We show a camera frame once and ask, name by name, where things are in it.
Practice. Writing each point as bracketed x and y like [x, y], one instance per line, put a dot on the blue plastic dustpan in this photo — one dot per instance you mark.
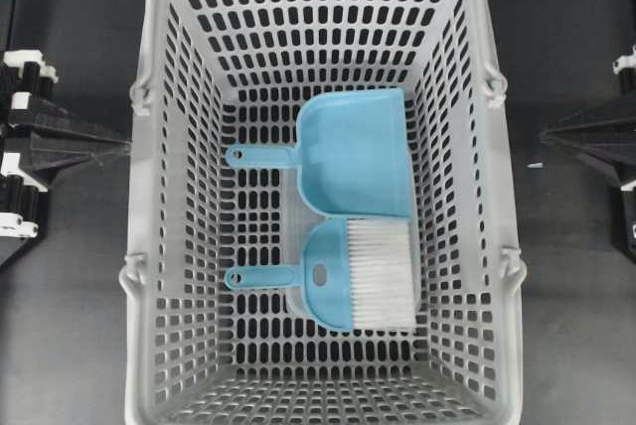
[350, 157]

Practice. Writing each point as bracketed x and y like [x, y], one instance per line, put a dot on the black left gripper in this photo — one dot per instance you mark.
[39, 138]

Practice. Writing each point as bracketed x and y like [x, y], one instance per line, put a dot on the blue hand brush white bristles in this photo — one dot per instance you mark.
[354, 274]

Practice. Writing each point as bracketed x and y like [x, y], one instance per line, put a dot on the grey plastic shopping basket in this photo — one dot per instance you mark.
[212, 73]

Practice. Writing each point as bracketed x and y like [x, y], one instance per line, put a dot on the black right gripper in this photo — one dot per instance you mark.
[603, 138]

